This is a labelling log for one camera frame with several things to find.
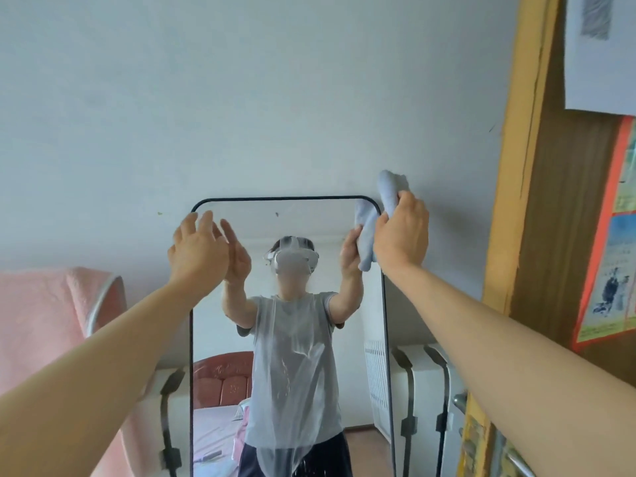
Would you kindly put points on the person's right hand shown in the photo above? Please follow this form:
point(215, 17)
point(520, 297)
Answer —
point(402, 238)

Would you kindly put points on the person's right forearm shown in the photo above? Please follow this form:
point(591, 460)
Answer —
point(507, 372)

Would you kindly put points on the person's left hand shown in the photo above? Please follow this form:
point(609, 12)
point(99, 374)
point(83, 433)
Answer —
point(196, 258)

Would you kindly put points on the person's right thumb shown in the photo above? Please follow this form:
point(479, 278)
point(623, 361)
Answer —
point(381, 222)

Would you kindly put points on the red bordered picture poster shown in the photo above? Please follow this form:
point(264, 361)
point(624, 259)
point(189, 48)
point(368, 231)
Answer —
point(608, 263)

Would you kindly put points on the pink towel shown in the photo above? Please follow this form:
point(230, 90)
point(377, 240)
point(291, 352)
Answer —
point(39, 322)

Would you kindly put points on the black radiator bracket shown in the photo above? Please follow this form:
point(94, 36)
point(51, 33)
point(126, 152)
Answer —
point(441, 392)
point(406, 392)
point(169, 407)

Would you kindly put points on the silver metal tube frame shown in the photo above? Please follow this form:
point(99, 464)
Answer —
point(102, 305)

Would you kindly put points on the silver door latch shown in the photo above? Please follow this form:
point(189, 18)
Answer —
point(460, 402)

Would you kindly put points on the person's left thumb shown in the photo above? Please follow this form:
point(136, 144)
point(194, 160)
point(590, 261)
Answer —
point(221, 240)

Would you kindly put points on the white paper sheet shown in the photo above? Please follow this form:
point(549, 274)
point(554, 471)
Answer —
point(601, 59)

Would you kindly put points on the brown wooden door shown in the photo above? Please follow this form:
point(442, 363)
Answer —
point(556, 218)

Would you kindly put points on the black framed mirror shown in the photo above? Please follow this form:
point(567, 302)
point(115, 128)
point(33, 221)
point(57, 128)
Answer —
point(278, 228)

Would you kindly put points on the person's left forearm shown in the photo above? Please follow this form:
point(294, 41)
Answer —
point(84, 382)

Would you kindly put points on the white radiator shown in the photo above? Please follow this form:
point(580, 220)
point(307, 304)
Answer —
point(428, 392)

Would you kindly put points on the light blue cleaning cloth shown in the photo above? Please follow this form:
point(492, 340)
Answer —
point(392, 188)

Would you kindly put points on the yellow wooden door frame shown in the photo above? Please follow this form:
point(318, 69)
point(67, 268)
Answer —
point(521, 143)

